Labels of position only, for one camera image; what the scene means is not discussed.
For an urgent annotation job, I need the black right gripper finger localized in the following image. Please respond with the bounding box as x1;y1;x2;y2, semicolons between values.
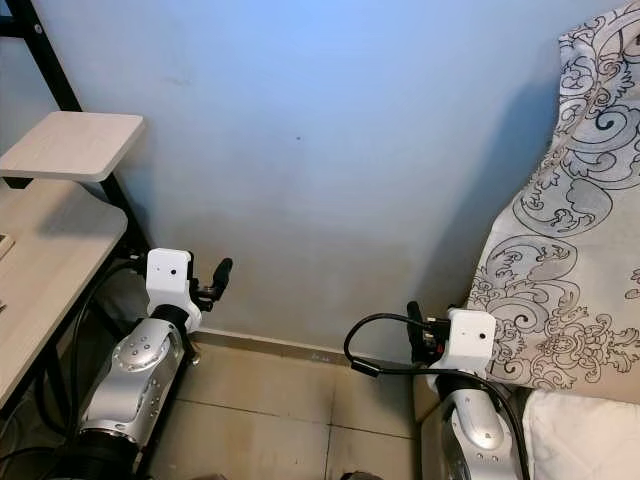
407;300;429;363

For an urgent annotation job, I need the beige bed base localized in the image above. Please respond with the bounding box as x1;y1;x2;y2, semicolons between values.
410;375;446;480

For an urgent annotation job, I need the light wood shelf board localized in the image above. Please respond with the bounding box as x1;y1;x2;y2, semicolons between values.
0;111;146;189

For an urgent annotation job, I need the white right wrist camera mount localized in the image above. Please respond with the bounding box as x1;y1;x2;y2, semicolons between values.
425;308;498;396

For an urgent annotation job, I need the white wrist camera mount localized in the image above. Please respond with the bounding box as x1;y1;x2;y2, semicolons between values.
425;308;498;396
146;248;203;333

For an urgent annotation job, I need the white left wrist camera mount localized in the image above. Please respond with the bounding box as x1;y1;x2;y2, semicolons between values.
146;248;203;333

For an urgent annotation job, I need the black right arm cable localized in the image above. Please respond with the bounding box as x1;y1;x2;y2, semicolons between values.
344;313;531;480

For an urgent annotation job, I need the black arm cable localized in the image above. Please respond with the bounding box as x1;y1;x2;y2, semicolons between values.
344;313;531;480
72;258;151;441

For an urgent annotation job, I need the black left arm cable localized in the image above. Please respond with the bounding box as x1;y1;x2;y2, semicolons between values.
72;258;151;441

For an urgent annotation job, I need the black metal desk frame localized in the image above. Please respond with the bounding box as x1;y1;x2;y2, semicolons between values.
0;0;161;480

